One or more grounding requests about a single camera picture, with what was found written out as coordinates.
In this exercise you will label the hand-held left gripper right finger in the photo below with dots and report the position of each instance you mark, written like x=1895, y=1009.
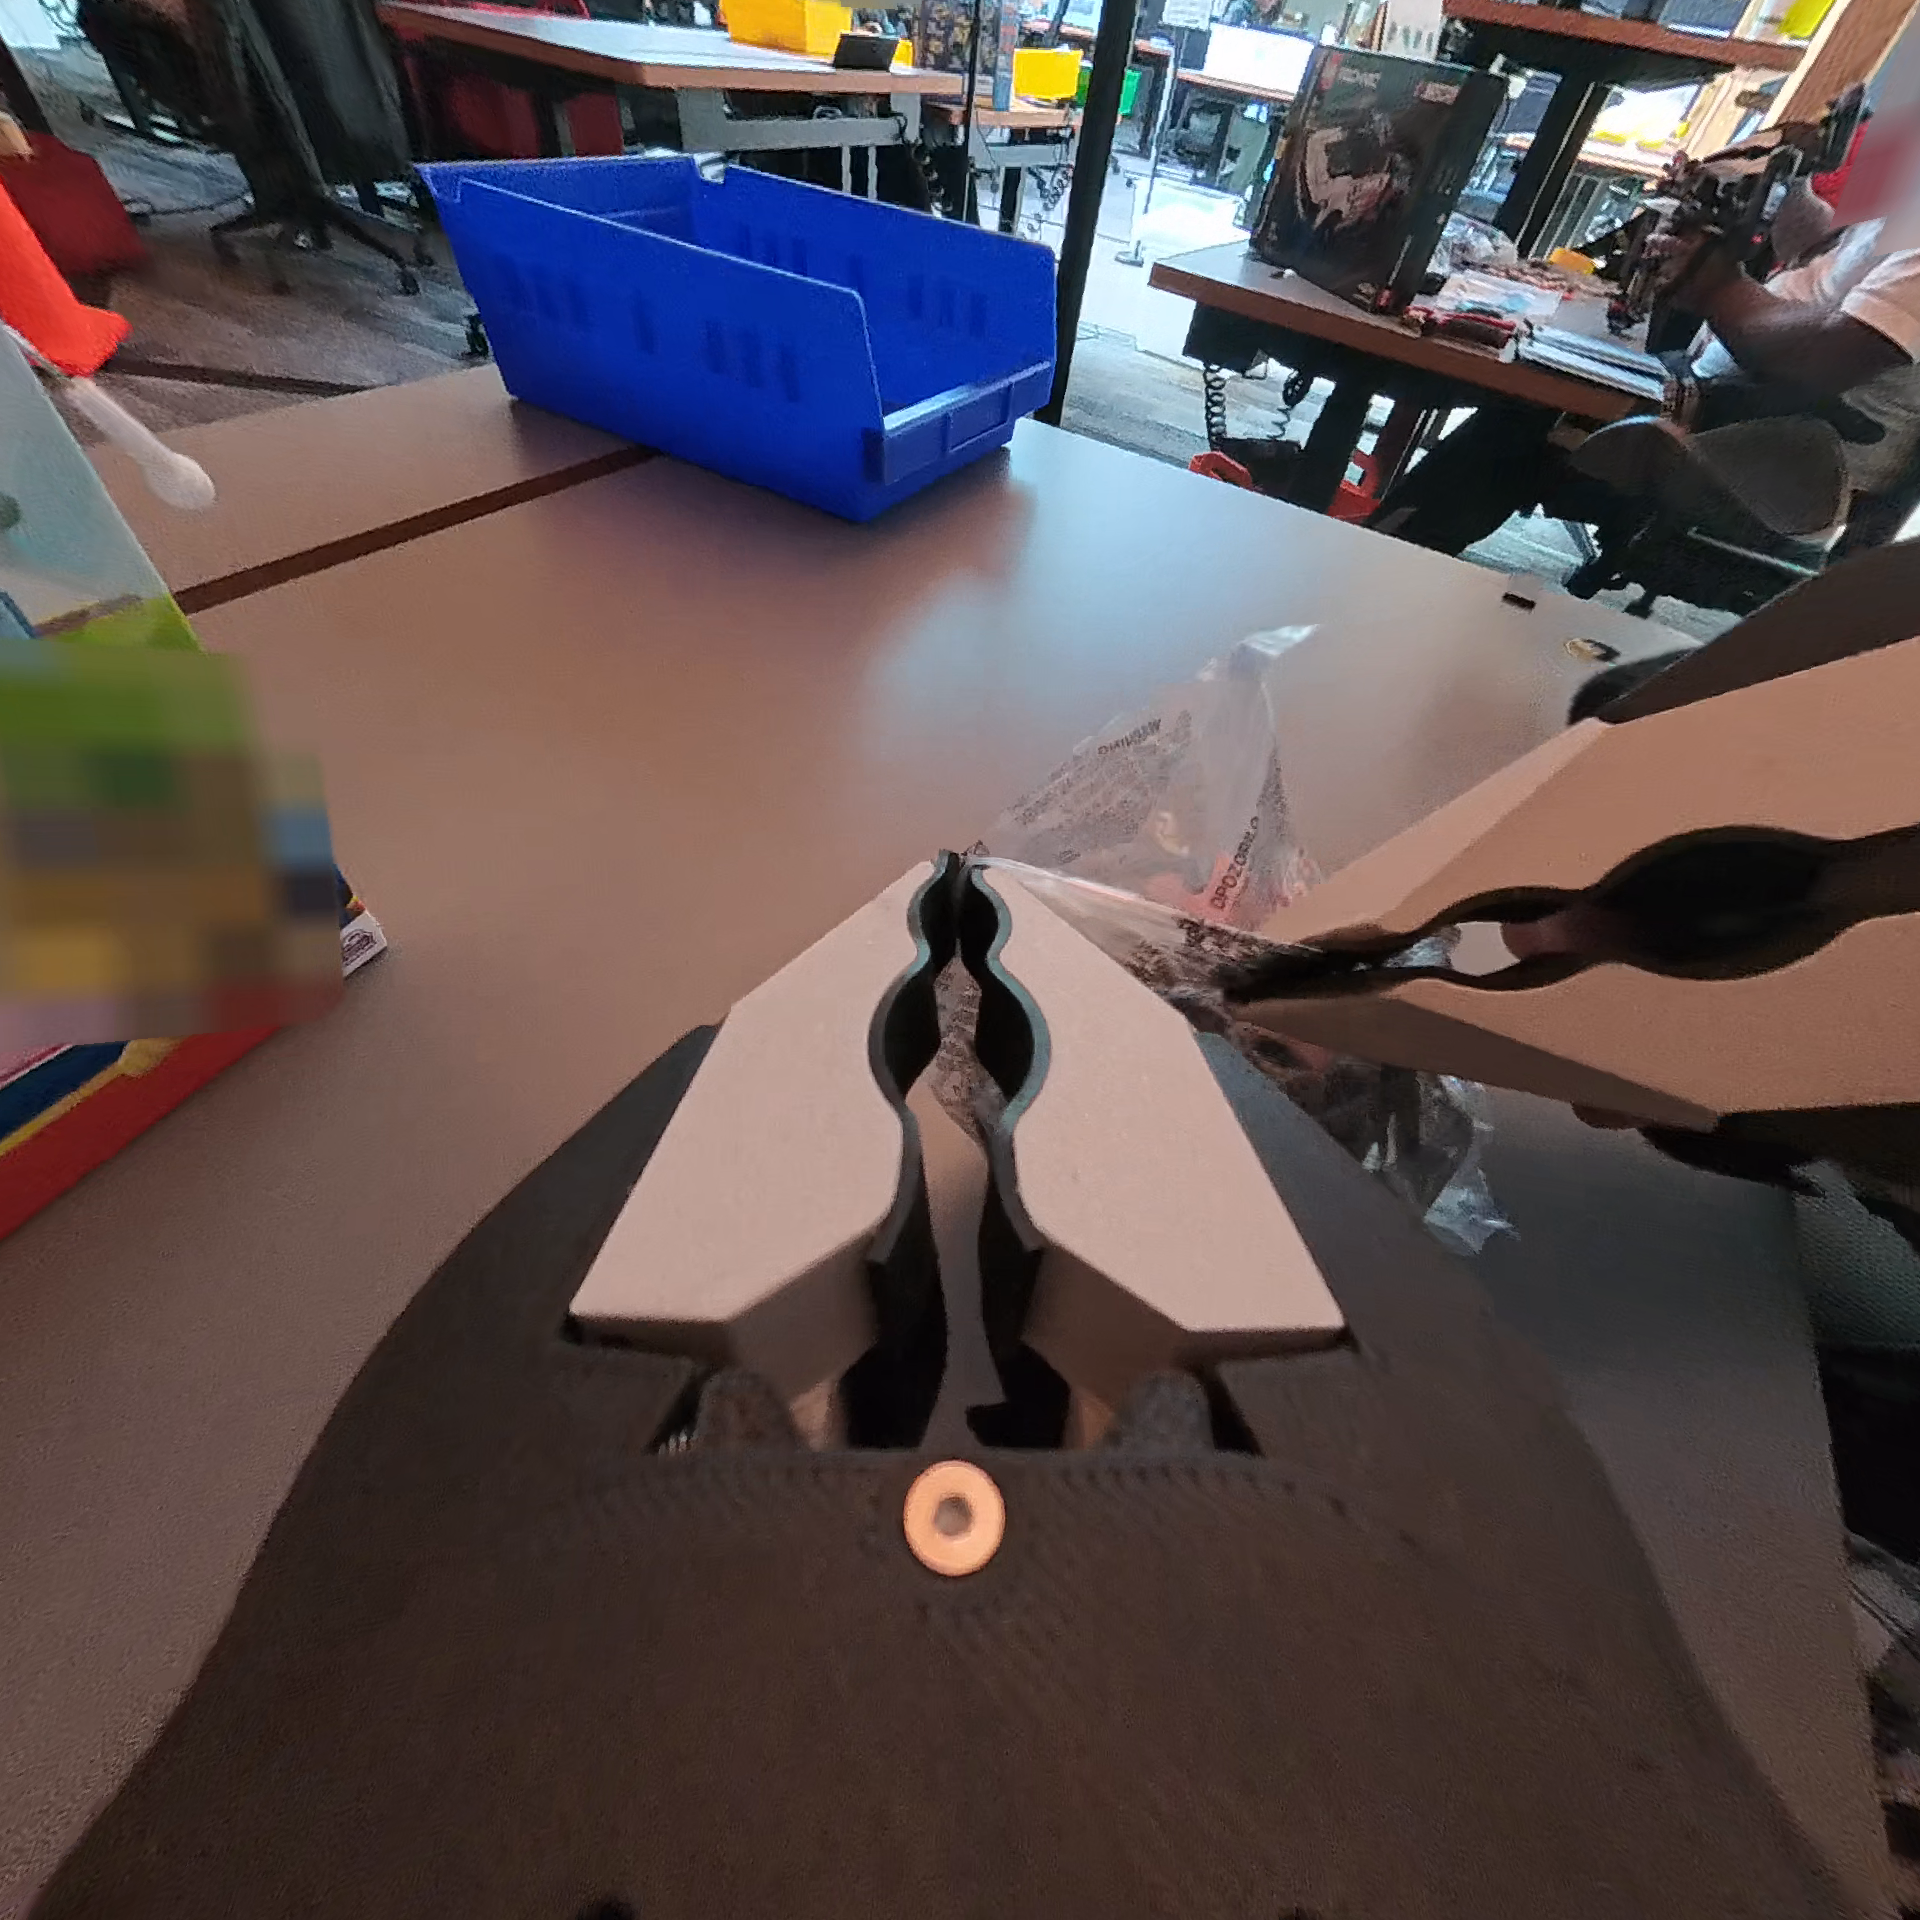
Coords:
x=1170, y=1187

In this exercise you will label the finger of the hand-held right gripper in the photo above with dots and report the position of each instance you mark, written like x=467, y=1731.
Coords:
x=1724, y=749
x=1653, y=1052

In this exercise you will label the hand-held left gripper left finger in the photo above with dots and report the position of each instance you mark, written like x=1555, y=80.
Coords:
x=746, y=1187

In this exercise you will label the clear plastic bag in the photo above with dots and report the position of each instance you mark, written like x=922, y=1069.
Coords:
x=1200, y=778

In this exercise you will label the colourful cardboard puzzle box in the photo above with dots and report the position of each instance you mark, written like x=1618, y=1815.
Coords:
x=86, y=1144

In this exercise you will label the brown background desk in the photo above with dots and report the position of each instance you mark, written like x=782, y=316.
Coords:
x=642, y=71
x=1468, y=369

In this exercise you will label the black office chair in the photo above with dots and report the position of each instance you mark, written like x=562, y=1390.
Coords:
x=286, y=118
x=1724, y=464

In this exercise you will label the black mechanical device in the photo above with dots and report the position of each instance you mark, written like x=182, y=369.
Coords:
x=1724, y=193

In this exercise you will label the red tool box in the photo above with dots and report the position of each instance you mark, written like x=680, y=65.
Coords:
x=1218, y=468

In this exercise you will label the black toy set box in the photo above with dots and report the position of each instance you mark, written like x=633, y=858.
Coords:
x=1378, y=181

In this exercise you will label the black pole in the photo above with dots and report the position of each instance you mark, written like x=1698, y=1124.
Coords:
x=1098, y=181

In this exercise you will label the blue plastic bin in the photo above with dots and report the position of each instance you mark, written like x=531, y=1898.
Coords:
x=724, y=328

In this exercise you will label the small yellow plastic bin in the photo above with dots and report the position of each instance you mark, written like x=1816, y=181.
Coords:
x=1051, y=71

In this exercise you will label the red office chair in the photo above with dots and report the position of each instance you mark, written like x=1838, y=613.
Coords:
x=523, y=118

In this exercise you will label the orange cone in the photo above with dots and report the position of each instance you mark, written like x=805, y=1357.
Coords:
x=56, y=298

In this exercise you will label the large yellow plastic bin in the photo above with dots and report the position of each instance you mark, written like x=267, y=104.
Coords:
x=791, y=19

